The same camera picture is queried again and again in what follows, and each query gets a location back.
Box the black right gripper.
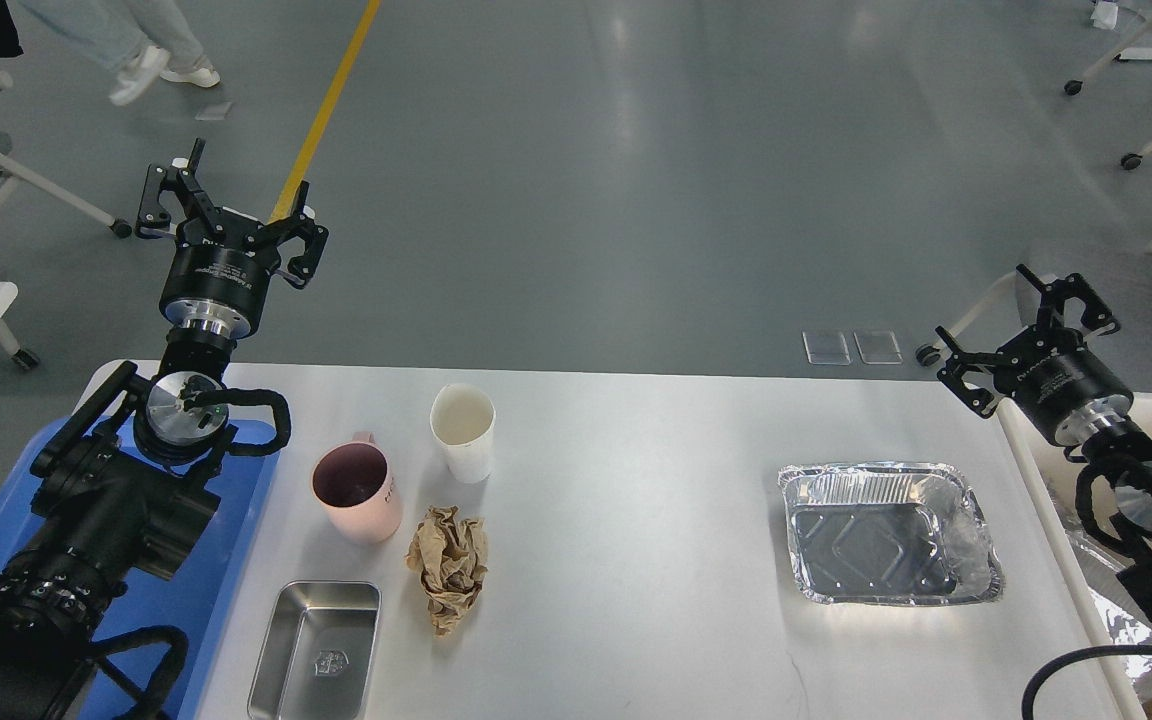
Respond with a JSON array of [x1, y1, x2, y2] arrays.
[[934, 264, 1134, 447]]

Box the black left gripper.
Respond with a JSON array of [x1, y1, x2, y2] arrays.
[[134, 138, 329, 340]]

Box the pink mug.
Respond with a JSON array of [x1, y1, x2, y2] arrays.
[[311, 430, 403, 544]]

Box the stainless steel tray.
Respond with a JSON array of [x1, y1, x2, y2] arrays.
[[248, 582, 380, 719]]

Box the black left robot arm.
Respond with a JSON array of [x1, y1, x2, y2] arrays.
[[0, 141, 329, 719]]

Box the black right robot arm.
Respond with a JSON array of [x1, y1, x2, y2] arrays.
[[916, 265, 1152, 621]]

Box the person legs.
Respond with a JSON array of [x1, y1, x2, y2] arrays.
[[18, 1, 221, 106]]

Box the aluminium foil tray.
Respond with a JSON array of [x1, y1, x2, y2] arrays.
[[776, 461, 1005, 607]]

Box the white paper cup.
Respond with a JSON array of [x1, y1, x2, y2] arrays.
[[429, 382, 497, 484]]

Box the crumpled brown paper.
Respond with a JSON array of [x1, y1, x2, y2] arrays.
[[404, 505, 488, 638]]

